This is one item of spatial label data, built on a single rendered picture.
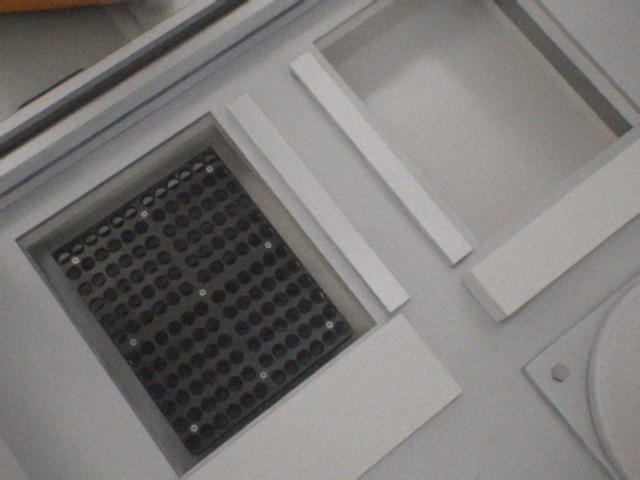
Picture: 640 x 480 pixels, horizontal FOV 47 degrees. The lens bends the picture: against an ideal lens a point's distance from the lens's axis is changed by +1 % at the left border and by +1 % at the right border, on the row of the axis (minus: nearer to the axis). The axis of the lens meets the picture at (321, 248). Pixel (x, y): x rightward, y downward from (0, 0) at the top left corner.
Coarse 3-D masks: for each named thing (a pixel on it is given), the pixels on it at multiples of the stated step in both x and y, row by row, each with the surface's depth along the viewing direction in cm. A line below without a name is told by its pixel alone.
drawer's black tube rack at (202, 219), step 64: (192, 192) 71; (128, 256) 69; (192, 256) 69; (256, 256) 67; (128, 320) 65; (192, 320) 68; (256, 320) 69; (320, 320) 68; (192, 384) 66; (256, 384) 64; (192, 448) 65
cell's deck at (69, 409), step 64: (384, 0) 70; (576, 0) 70; (256, 64) 67; (320, 64) 67; (576, 64) 71; (128, 128) 65; (192, 128) 66; (320, 128) 65; (64, 192) 63; (384, 192) 64; (0, 256) 61; (320, 256) 64; (384, 256) 62; (0, 320) 60; (64, 320) 60; (384, 320) 61; (448, 320) 61; (512, 320) 61; (576, 320) 62; (0, 384) 59; (64, 384) 59; (512, 384) 60; (64, 448) 58; (128, 448) 58; (448, 448) 59; (512, 448) 59; (576, 448) 59
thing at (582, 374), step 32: (608, 320) 59; (544, 352) 60; (576, 352) 60; (608, 352) 58; (544, 384) 59; (576, 384) 59; (608, 384) 57; (576, 416) 58; (608, 416) 57; (608, 448) 57
